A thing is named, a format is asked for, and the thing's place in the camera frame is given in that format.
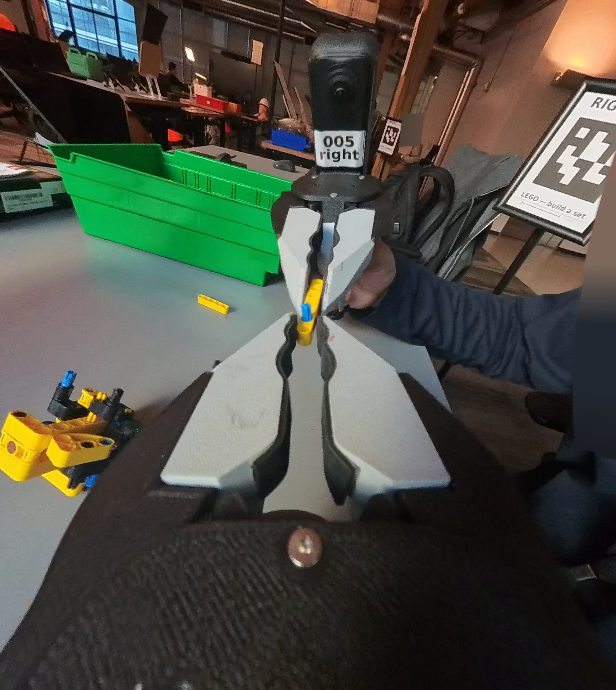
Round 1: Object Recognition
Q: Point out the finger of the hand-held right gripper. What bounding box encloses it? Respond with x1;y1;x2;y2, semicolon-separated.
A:
277;207;322;311
319;208;378;318

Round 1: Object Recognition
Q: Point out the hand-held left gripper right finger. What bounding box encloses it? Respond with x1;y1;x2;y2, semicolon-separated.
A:
318;317;452;506

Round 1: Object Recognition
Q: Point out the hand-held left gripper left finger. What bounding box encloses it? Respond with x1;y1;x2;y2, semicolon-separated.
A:
160;314;295;500

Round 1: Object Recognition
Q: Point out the yellow lego beam blue pin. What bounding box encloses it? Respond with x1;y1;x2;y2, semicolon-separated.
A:
296;277;324;347

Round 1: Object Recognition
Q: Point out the yellow black lego assembly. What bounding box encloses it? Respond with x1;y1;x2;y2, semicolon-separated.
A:
0;370;142;498

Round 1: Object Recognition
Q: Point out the person's right forearm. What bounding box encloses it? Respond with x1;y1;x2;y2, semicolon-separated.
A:
362;253;584;394

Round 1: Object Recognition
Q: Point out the black cardboard lego box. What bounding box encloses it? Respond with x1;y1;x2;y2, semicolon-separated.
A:
0;175;74;227

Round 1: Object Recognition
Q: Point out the person's right hand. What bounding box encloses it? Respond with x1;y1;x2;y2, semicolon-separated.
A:
346;243;398;311

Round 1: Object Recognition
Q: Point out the small tag sign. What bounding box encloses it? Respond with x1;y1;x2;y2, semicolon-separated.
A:
378;119;403;157

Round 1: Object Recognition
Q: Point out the small blue storage bin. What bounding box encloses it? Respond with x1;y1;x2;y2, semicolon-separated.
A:
270;128;310;153

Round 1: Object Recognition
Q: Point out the black backpack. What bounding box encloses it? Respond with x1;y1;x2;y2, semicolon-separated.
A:
381;161;457;259

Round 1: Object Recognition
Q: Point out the red storage bin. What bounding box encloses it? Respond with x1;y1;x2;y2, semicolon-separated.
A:
195;94;242;115

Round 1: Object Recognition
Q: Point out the green plastic bin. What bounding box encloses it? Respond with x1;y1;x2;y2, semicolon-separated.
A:
48;143;294;286

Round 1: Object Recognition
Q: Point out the grey jacket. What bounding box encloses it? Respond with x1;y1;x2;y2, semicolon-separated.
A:
437;144;525;284

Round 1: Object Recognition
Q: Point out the person's dark clothed body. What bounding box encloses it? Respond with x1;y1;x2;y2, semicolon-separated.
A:
521;391;616;675

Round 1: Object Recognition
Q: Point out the framed tag sign on stand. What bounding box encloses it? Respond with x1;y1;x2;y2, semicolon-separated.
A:
493;77;616;296

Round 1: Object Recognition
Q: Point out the green crate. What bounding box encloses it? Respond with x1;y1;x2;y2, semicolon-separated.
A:
65;47;105;81

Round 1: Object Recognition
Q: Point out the large paned window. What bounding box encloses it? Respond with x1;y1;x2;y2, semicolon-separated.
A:
44;0;140;61

